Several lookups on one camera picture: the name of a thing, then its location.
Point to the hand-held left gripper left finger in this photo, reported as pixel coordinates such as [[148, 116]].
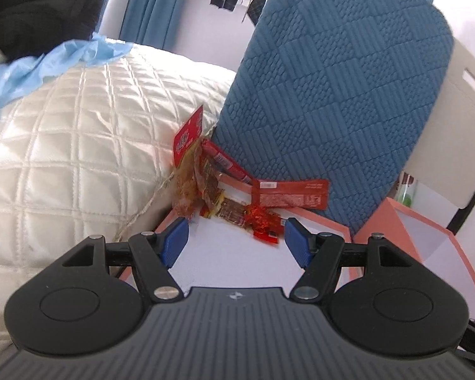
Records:
[[174, 241]]

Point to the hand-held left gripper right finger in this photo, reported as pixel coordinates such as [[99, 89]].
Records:
[[297, 241]]

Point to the small red snack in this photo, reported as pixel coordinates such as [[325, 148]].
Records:
[[263, 223]]

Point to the orange cardboard box lid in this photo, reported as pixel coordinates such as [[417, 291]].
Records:
[[237, 261]]

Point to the orange cardboard box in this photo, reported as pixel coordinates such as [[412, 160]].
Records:
[[384, 221]]

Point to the clear snack packet red header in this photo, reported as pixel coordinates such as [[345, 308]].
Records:
[[186, 142]]

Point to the red sausage stick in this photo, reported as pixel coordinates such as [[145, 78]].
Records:
[[225, 162]]

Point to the green bottle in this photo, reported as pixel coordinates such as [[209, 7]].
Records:
[[405, 192]]

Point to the white quilted blanket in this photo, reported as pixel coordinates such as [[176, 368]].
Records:
[[83, 146]]

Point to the blue textured chair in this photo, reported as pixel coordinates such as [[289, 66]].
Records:
[[332, 87]]

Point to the white folding chair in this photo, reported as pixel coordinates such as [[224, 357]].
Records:
[[447, 134]]

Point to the light blue cloth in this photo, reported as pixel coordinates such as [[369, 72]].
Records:
[[43, 67]]

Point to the small blue chair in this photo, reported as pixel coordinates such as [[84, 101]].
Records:
[[97, 0]]

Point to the black clothing pile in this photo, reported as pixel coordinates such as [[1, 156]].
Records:
[[31, 12]]

